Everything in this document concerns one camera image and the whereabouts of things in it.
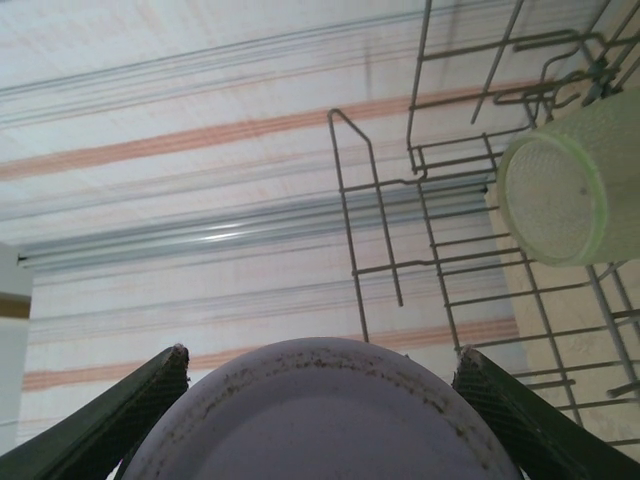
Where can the frosted pale green cup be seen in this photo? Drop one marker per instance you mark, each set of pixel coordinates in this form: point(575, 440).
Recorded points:
point(555, 200)

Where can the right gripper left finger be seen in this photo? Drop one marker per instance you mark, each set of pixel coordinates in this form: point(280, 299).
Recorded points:
point(100, 430)

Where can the purple plastic cup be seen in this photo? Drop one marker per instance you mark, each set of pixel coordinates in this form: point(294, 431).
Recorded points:
point(320, 425)

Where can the aluminium enclosure frame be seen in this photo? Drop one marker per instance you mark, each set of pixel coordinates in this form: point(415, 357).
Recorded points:
point(225, 235)

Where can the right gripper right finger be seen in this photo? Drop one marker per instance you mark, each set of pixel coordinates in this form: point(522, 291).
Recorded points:
point(530, 430)

